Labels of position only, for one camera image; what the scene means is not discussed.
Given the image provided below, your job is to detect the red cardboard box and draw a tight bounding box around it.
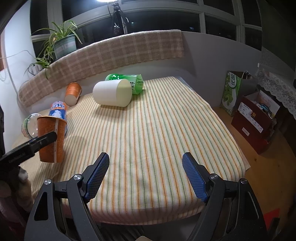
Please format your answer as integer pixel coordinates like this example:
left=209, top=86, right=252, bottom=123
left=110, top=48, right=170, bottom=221
left=231, top=90, right=280, bottom=154

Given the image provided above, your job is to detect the large orange paper cup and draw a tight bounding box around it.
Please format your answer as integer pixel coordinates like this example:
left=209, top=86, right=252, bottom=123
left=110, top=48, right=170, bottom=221
left=37, top=116, right=67, bottom=163

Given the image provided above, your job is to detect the potted spider plant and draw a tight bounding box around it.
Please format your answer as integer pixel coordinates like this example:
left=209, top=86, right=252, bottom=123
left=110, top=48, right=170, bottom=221
left=26, top=20, right=82, bottom=76

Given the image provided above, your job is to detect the brown plaid blanket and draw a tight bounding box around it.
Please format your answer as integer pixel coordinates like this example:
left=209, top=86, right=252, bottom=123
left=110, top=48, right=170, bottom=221
left=18, top=30, right=185, bottom=108

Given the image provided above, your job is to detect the small orange paper cup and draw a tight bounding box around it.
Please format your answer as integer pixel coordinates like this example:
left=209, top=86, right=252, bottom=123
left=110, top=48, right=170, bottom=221
left=64, top=82, right=82, bottom=106

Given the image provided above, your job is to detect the blue label plastic bottle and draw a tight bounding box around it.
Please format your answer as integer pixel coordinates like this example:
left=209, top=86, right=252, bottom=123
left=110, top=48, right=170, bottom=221
left=49, top=101, right=67, bottom=121

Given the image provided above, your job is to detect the green plastic bottle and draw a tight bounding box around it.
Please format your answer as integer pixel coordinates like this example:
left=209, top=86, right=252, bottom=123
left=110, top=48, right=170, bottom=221
left=105, top=73, right=145, bottom=95

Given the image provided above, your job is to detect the grapefruit label clear cup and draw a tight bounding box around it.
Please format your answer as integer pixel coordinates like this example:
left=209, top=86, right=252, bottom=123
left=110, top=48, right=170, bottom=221
left=21, top=113, right=42, bottom=139

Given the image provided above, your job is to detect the white cylindrical cup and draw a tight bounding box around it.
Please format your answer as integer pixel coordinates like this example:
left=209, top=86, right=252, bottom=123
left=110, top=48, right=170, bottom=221
left=92, top=79, right=132, bottom=108

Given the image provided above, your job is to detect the green paper shopping bag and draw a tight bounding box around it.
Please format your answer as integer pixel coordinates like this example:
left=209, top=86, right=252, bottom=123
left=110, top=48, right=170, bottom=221
left=220, top=71, right=258, bottom=116

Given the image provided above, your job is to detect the striped yellow towel cover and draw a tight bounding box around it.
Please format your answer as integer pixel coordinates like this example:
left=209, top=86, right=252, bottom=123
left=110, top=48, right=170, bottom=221
left=22, top=77, right=246, bottom=225

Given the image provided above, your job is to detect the white lace cloth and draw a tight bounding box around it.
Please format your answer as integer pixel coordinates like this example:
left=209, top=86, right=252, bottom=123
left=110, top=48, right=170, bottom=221
left=256, top=69, right=295, bottom=118

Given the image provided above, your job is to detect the ring light tripod stand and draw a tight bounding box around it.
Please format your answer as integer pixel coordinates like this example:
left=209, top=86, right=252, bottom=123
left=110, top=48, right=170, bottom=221
left=107, top=1, right=129, bottom=37

